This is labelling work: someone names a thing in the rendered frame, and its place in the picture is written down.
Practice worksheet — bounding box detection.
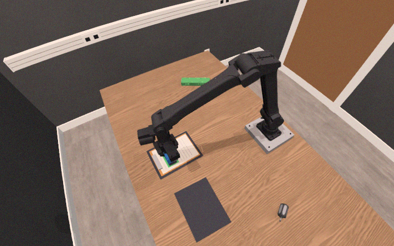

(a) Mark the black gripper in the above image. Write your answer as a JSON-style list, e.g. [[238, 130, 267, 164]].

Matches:
[[153, 134, 179, 157]]

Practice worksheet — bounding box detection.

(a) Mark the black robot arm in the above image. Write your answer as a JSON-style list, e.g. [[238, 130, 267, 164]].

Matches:
[[137, 50, 284, 162]]

